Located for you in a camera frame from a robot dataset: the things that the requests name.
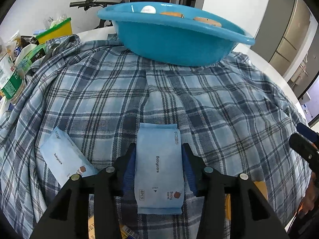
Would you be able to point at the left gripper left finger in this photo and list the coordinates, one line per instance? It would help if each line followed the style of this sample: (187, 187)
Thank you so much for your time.
(129, 169)

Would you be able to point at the yellow green container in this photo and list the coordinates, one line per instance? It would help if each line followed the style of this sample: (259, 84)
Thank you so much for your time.
(60, 30)

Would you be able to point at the green white carton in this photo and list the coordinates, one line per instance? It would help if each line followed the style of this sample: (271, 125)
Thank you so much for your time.
(11, 81)

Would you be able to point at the blue plaid shirt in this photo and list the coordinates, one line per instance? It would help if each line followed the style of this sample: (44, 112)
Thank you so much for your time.
(231, 114)

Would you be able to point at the grey gold refrigerator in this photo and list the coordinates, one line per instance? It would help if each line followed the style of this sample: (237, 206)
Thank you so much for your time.
(282, 31)

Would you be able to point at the light blue wipes pack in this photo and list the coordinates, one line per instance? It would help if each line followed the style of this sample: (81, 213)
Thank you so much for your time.
(159, 179)
(64, 158)

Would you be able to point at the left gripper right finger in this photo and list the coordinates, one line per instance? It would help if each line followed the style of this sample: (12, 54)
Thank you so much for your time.
(189, 167)

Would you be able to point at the black folding bicycle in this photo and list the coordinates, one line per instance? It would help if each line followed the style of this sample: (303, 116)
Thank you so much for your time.
(88, 4)

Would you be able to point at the blue plastic basin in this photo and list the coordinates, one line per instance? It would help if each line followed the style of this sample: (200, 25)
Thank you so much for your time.
(173, 40)

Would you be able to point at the beige round perforated disc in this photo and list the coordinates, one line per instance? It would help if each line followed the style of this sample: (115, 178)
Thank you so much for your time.
(208, 21)

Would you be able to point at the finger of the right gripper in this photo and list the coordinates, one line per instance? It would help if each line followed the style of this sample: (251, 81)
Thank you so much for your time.
(304, 148)
(307, 132)

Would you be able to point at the person right hand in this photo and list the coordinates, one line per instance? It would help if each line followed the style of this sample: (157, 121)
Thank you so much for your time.
(311, 195)

